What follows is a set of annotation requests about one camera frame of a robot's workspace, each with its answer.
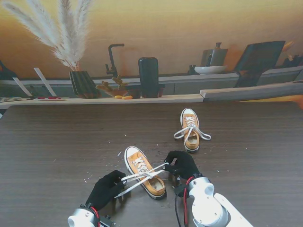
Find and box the yellow canvas sneaker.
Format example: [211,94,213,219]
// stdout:
[179,108,200,153]
[124,146,167,201]

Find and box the arm red cable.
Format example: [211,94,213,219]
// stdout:
[182,178,194,227]
[91,207,101,227]

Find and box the left robot hand black glove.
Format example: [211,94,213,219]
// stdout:
[85,169,127,211]

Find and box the printed kitchen backdrop banner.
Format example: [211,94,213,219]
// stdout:
[0,0,303,109]

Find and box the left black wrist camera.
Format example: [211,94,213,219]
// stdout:
[99,215,116,227]

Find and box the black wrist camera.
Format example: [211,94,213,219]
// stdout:
[174,184,187,198]
[99,215,116,227]

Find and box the right robot hand black glove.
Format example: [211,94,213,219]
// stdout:
[163,150,201,180]

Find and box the left arm red cable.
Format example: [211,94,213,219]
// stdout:
[91,207,101,227]

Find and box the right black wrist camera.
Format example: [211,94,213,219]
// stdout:
[174,184,187,198]

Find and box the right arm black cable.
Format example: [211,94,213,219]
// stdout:
[174,195,184,227]

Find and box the right arm red cable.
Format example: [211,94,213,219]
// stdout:
[182,178,194,227]

